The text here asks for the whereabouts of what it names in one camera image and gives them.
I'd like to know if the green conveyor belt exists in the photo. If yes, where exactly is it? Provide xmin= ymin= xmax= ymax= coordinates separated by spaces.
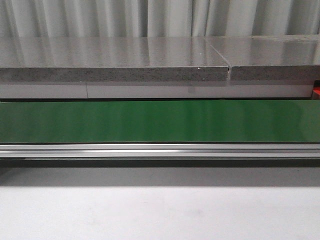
xmin=0 ymin=99 xmax=320 ymax=144

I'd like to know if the grey stone slab right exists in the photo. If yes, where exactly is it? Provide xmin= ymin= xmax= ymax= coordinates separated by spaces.
xmin=205 ymin=35 xmax=320 ymax=84

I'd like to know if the grey stone slab left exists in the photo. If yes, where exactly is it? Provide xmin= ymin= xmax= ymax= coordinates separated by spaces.
xmin=0 ymin=37 xmax=228 ymax=83

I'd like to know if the grey stone slab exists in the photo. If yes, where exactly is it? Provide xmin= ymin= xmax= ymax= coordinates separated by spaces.
xmin=205 ymin=35 xmax=320 ymax=84
xmin=0 ymin=37 xmax=228 ymax=83

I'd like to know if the red plastic tray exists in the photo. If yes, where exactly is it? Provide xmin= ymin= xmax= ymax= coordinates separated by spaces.
xmin=312 ymin=86 xmax=320 ymax=100

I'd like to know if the white curtain backdrop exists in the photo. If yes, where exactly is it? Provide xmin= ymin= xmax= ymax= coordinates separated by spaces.
xmin=0 ymin=0 xmax=320 ymax=37

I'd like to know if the aluminium conveyor side rail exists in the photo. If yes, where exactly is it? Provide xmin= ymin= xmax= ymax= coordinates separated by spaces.
xmin=0 ymin=143 xmax=320 ymax=159

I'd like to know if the white base panel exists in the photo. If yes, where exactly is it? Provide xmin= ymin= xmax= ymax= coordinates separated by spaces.
xmin=0 ymin=80 xmax=315 ymax=99

